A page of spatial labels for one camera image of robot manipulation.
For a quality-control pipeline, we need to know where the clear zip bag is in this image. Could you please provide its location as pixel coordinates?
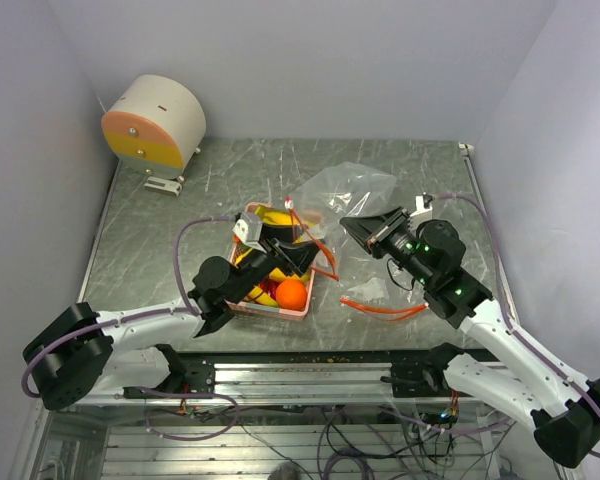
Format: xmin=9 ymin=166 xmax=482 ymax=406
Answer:
xmin=284 ymin=162 xmax=397 ymax=281
xmin=340 ymin=277 xmax=427 ymax=323

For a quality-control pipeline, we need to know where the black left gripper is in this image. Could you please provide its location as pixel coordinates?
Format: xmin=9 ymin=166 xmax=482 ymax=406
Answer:
xmin=227 ymin=222 xmax=326 ymax=304

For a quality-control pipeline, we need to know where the single yellow banana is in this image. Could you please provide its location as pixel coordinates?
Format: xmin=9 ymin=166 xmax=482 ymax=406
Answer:
xmin=245 ymin=286 xmax=278 ymax=308

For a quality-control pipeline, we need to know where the yellow banana bunch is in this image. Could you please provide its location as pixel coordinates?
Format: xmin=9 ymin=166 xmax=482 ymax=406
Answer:
xmin=232 ymin=205 xmax=320 ymax=285

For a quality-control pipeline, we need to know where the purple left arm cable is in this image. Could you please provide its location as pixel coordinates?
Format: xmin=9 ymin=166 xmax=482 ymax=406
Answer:
xmin=21 ymin=215 xmax=241 ymax=399

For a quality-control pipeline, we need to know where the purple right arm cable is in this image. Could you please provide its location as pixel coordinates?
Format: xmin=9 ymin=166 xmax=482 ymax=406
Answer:
xmin=429 ymin=191 xmax=600 ymax=459

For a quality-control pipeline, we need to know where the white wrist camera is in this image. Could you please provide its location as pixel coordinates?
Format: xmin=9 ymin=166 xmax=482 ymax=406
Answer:
xmin=232 ymin=212 xmax=265 ymax=252
xmin=410 ymin=193 xmax=435 ymax=222

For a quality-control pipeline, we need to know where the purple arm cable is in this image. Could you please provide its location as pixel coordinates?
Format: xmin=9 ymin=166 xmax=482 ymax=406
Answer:
xmin=429 ymin=191 xmax=600 ymax=459
xmin=21 ymin=215 xmax=241 ymax=399

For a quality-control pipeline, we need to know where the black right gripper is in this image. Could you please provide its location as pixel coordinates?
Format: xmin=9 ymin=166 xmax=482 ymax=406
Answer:
xmin=340 ymin=206 xmax=435 ymax=287

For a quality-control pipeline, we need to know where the aluminium rail frame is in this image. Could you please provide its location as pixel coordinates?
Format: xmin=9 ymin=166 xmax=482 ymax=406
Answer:
xmin=9 ymin=349 xmax=581 ymax=480

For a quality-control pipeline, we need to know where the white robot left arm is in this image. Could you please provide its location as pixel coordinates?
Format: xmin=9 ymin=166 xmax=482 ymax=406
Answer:
xmin=21 ymin=213 xmax=323 ymax=411

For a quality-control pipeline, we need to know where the pink perforated plastic basket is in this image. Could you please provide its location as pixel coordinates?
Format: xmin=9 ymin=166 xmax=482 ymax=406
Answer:
xmin=228 ymin=202 xmax=316 ymax=321

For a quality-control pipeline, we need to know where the round cream drawer box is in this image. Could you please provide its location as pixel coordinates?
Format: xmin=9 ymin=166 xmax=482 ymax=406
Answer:
xmin=101 ymin=74 xmax=207 ymax=180

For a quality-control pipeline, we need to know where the red chili pepper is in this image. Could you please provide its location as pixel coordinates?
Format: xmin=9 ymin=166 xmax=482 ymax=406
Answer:
xmin=259 ymin=278 xmax=279 ymax=300

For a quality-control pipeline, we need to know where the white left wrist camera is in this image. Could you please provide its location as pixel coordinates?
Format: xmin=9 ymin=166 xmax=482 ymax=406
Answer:
xmin=232 ymin=212 xmax=265 ymax=252

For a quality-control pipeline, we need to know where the black cable loop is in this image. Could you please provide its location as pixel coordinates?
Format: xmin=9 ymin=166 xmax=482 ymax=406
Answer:
xmin=385 ymin=257 xmax=417 ymax=292

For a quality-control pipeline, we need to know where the small white bracket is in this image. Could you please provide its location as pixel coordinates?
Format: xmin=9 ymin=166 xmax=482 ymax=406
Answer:
xmin=144 ymin=175 xmax=185 ymax=197

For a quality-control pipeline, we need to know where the orange fruit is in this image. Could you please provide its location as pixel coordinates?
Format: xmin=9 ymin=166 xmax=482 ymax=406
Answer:
xmin=276 ymin=279 xmax=308 ymax=311

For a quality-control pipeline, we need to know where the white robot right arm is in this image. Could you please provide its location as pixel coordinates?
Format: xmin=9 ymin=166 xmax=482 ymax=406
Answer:
xmin=340 ymin=208 xmax=600 ymax=469

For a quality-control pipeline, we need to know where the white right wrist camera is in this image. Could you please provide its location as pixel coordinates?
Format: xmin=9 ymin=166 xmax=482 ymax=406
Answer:
xmin=410 ymin=193 xmax=435 ymax=222

